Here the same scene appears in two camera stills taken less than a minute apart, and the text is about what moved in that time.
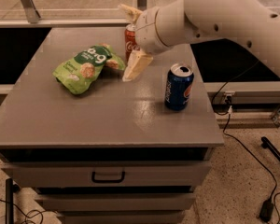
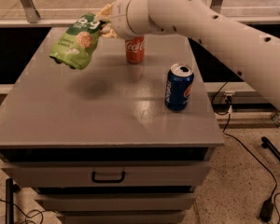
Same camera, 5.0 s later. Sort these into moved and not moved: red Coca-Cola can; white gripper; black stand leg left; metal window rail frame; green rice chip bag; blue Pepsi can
Moved: green rice chip bag; white gripper
Not moved: red Coca-Cola can; black stand leg left; blue Pepsi can; metal window rail frame
